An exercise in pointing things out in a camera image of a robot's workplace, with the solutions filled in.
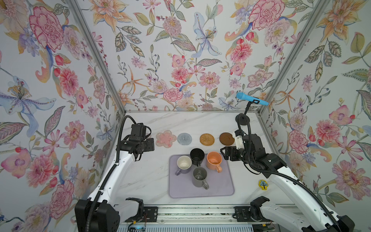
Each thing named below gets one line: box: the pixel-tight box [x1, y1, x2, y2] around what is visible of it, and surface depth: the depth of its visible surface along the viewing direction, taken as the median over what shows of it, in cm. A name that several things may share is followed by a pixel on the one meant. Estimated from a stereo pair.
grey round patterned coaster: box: [176, 132, 193, 146], surface depth 106 cm
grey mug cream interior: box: [174, 155, 193, 176], surface depth 88 cm
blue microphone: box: [236, 91, 270, 106], surface depth 100 cm
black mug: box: [189, 147, 206, 167], surface depth 88 cm
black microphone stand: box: [235, 99, 260, 126], surface depth 117 cm
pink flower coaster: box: [155, 130, 177, 148], surface depth 106 cm
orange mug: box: [206, 151, 223, 174], surface depth 86 cm
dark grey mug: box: [192, 166, 210, 190], surface depth 80 cm
